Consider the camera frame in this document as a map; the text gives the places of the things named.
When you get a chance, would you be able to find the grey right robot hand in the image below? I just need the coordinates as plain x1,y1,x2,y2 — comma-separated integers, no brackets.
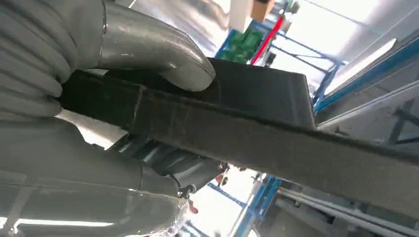
0,0,230,237

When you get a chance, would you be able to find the red slanted bar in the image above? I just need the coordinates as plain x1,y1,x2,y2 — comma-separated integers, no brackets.
250,15,286,66

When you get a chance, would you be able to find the brown cardboard box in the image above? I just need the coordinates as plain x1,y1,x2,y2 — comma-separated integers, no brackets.
250,0,276,23

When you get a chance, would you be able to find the blue metal shelf rack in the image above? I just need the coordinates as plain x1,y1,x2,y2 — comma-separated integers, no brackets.
229,31,419,237

